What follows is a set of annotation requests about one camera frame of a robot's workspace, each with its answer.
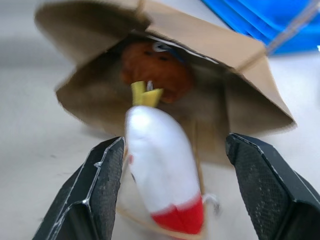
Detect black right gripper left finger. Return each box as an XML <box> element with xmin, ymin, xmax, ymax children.
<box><xmin>31</xmin><ymin>136</ymin><xmax>125</xmax><ymax>240</ymax></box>

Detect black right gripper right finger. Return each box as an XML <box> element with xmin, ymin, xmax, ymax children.
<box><xmin>225</xmin><ymin>132</ymin><xmax>320</xmax><ymax>240</ymax></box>

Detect white and red plush toy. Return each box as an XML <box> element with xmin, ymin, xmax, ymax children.
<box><xmin>124</xmin><ymin>81</ymin><xmax>220</xmax><ymax>236</ymax></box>

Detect brown paper bag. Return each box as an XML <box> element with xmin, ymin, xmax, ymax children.
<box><xmin>34</xmin><ymin>0</ymin><xmax>320</xmax><ymax>166</ymax></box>

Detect brown plush toy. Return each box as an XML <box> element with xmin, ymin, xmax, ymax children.
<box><xmin>119</xmin><ymin>41</ymin><xmax>195</xmax><ymax>104</ymax></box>

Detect blue plastic bin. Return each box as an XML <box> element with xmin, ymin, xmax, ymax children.
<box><xmin>201</xmin><ymin>0</ymin><xmax>320</xmax><ymax>55</ymax></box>

